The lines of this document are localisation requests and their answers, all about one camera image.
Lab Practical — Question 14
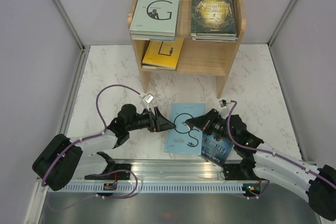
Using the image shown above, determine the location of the purple Robinson Crusoe book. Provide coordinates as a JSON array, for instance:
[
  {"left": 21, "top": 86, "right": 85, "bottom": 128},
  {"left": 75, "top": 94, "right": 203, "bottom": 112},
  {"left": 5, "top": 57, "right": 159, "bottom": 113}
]
[{"left": 192, "top": 35, "right": 238, "bottom": 42}]

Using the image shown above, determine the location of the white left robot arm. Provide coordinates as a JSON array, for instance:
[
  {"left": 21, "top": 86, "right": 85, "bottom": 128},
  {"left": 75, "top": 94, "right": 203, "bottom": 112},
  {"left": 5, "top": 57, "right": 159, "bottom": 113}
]
[{"left": 32, "top": 104, "right": 176, "bottom": 191}]

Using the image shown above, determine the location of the white slotted cable duct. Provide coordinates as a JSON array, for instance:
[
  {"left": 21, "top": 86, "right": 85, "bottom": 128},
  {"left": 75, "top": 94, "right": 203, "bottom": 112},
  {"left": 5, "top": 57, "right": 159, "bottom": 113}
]
[{"left": 58, "top": 182, "right": 256, "bottom": 194}]

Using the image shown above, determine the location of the light blue paperback book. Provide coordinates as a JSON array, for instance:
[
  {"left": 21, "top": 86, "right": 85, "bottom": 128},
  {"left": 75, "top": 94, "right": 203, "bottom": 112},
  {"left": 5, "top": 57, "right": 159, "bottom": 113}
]
[{"left": 164, "top": 103, "right": 205, "bottom": 155}]

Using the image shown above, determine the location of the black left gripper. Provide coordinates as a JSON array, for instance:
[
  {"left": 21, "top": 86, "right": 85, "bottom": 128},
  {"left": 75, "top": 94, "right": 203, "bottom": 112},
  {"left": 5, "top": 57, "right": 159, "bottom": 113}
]
[{"left": 127, "top": 106, "right": 175, "bottom": 132}]

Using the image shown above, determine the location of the black Moon and Sixpence book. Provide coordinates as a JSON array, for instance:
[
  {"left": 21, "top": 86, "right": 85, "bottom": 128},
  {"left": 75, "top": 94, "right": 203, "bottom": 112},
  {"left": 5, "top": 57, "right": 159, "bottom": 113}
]
[{"left": 142, "top": 65, "right": 176, "bottom": 71}]

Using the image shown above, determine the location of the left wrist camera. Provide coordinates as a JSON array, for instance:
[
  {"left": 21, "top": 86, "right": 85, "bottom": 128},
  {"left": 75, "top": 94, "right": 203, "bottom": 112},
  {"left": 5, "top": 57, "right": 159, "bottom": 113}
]
[{"left": 139, "top": 93, "right": 154, "bottom": 110}]

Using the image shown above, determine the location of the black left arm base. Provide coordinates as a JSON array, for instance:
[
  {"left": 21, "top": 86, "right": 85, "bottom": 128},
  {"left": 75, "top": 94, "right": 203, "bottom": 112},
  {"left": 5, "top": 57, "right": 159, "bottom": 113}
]
[{"left": 84, "top": 164, "right": 132, "bottom": 182}]

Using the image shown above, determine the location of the left aluminium frame post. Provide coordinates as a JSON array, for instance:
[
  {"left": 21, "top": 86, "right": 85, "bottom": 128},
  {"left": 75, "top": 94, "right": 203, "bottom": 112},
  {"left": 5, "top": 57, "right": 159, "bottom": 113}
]
[{"left": 36, "top": 0, "right": 86, "bottom": 53}]

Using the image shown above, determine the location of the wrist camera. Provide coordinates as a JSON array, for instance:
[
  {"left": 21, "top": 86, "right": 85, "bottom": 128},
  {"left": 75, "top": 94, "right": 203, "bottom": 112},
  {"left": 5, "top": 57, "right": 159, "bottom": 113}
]
[
  {"left": 219, "top": 99, "right": 231, "bottom": 113},
  {"left": 139, "top": 93, "right": 154, "bottom": 110}
]

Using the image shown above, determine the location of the yellow paperback book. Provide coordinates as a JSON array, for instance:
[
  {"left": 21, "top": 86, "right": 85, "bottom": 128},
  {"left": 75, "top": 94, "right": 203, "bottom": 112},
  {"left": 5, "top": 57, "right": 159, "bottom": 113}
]
[{"left": 142, "top": 38, "right": 184, "bottom": 68}]

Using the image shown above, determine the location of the blue 20000 Leagues book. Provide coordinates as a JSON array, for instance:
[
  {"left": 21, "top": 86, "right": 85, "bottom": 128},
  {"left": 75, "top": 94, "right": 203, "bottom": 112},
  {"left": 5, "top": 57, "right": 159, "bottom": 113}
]
[{"left": 130, "top": 34, "right": 176, "bottom": 41}]

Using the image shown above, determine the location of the pale green Gatsby book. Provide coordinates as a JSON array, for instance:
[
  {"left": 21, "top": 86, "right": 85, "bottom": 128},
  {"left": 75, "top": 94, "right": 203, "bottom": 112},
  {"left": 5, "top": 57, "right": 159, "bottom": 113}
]
[{"left": 129, "top": 0, "right": 180, "bottom": 37}]

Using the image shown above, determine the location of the aluminium frame post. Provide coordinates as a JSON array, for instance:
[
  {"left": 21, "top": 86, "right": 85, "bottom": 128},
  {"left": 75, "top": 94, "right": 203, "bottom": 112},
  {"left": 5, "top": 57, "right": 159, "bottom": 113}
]
[
  {"left": 267, "top": 0, "right": 314, "bottom": 48},
  {"left": 36, "top": 0, "right": 86, "bottom": 53}
]

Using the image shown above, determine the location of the green Alice Wonderland book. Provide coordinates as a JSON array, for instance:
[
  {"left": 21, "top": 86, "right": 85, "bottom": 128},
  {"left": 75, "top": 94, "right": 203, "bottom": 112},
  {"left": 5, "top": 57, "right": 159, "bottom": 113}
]
[{"left": 191, "top": 0, "right": 237, "bottom": 37}]

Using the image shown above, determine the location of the right aluminium frame post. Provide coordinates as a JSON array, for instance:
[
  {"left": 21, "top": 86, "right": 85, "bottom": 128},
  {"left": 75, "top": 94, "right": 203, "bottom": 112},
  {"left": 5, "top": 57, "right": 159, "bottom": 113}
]
[{"left": 267, "top": 0, "right": 314, "bottom": 48}]

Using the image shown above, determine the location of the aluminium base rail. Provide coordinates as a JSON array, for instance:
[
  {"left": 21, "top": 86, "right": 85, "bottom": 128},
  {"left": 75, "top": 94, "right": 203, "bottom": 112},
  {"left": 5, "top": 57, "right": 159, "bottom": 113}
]
[{"left": 71, "top": 160, "right": 247, "bottom": 181}]

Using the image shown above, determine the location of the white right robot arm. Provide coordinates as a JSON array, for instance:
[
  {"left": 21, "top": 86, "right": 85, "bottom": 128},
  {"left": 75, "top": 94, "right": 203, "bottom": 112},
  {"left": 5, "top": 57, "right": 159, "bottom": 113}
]
[{"left": 184, "top": 109, "right": 335, "bottom": 221}]

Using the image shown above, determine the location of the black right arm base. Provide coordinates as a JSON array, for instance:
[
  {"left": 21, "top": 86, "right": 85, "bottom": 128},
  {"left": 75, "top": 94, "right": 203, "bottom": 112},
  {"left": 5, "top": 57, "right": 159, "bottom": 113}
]
[{"left": 223, "top": 163, "right": 259, "bottom": 181}]

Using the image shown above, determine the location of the dark Wuthering Heights book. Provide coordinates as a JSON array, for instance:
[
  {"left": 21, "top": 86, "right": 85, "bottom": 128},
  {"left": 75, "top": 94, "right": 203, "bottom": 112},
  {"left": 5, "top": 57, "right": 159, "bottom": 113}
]
[{"left": 201, "top": 133, "right": 233, "bottom": 167}]

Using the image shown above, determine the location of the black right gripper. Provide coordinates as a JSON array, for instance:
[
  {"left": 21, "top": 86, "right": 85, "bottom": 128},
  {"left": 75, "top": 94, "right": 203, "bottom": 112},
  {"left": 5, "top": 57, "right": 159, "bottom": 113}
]
[{"left": 187, "top": 108, "right": 236, "bottom": 144}]

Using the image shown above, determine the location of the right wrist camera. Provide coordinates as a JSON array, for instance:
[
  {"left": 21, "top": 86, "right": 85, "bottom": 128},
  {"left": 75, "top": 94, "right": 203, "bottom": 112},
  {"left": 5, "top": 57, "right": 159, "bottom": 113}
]
[{"left": 219, "top": 99, "right": 231, "bottom": 113}]

